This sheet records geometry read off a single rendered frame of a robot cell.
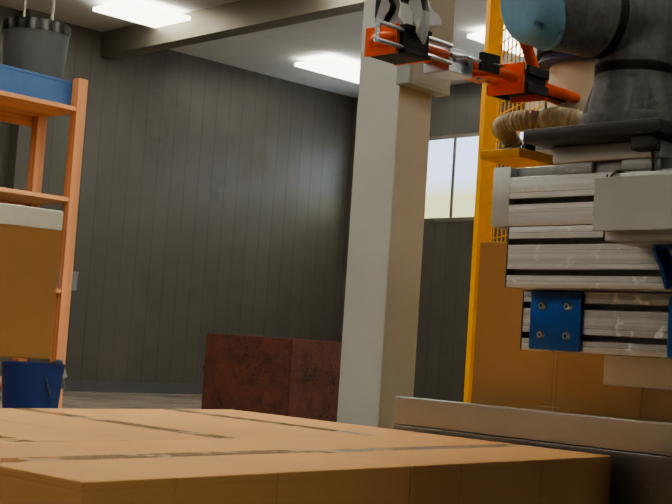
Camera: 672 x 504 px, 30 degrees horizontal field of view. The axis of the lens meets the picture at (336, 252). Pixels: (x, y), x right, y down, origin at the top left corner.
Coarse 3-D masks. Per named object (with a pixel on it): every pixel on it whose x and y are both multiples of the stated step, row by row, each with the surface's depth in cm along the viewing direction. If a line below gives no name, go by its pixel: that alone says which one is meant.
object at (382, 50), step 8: (400, 24) 213; (368, 32) 216; (400, 32) 212; (368, 40) 216; (368, 48) 216; (376, 48) 215; (384, 48) 213; (392, 48) 212; (368, 56) 216; (376, 56) 216; (384, 56) 215; (392, 56) 215; (400, 56) 215; (408, 56) 214; (400, 64) 221
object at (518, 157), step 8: (528, 144) 259; (488, 152) 255; (496, 152) 254; (504, 152) 253; (512, 152) 251; (520, 152) 250; (528, 152) 252; (536, 152) 254; (488, 160) 257; (496, 160) 257; (504, 160) 256; (512, 160) 255; (520, 160) 254; (528, 160) 254; (536, 160) 254; (544, 160) 256; (552, 160) 258
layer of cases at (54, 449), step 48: (0, 432) 193; (48, 432) 199; (96, 432) 204; (144, 432) 211; (192, 432) 218; (240, 432) 225; (288, 432) 233; (336, 432) 241; (384, 432) 250; (0, 480) 149; (48, 480) 143; (96, 480) 141; (144, 480) 146; (192, 480) 151; (240, 480) 157; (288, 480) 164; (336, 480) 171; (384, 480) 179; (432, 480) 187; (480, 480) 197; (528, 480) 207; (576, 480) 219
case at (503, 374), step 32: (480, 256) 266; (480, 288) 265; (512, 288) 259; (480, 320) 264; (512, 320) 259; (480, 352) 263; (512, 352) 258; (544, 352) 253; (480, 384) 263; (512, 384) 257; (544, 384) 252; (576, 384) 247; (608, 416) 241; (640, 416) 237
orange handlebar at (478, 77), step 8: (384, 32) 212; (392, 32) 212; (392, 40) 212; (432, 48) 218; (440, 48) 220; (440, 56) 220; (448, 56) 222; (472, 72) 233; (480, 72) 230; (504, 72) 234; (512, 72) 236; (472, 80) 235; (480, 80) 235; (488, 80) 234; (496, 80) 234; (504, 80) 235; (512, 80) 236; (552, 88) 245; (560, 88) 247; (552, 96) 247; (560, 96) 248; (568, 96) 249; (576, 96) 251
